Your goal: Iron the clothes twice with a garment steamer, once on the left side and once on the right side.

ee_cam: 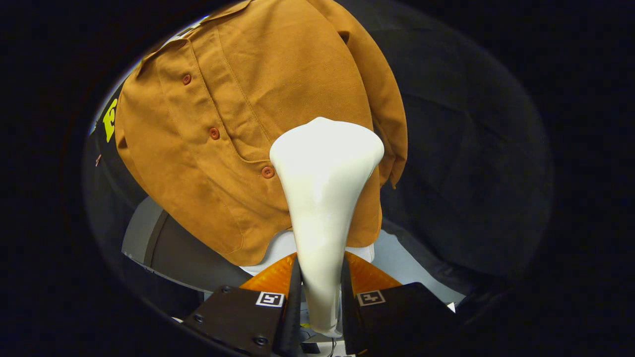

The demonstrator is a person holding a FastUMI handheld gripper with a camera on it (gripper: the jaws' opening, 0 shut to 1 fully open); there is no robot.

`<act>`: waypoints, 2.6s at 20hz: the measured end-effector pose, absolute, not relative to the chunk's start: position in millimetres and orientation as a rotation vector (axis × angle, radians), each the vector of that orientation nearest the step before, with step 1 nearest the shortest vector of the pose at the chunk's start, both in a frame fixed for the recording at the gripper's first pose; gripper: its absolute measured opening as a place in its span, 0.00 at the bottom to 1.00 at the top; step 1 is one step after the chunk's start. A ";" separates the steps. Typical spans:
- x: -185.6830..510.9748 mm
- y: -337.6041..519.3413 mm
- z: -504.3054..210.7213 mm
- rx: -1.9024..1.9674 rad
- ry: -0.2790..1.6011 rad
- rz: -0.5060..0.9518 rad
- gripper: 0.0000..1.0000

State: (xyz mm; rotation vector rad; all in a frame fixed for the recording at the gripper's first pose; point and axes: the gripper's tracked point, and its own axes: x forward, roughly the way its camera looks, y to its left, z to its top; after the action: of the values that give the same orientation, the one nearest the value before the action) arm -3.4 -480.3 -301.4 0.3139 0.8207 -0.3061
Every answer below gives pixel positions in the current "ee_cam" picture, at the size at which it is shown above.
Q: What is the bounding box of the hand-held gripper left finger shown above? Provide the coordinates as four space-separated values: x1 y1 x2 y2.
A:
183 253 303 357

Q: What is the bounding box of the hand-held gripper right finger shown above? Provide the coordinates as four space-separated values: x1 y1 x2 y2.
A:
340 251 459 357

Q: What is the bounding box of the orange button shirt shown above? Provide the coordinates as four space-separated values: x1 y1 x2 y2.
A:
114 0 408 267

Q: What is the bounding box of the white clothes form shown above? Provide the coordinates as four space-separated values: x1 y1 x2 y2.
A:
240 229 376 277

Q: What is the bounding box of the black backdrop cloth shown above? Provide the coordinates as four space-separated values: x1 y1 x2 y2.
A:
84 0 554 323

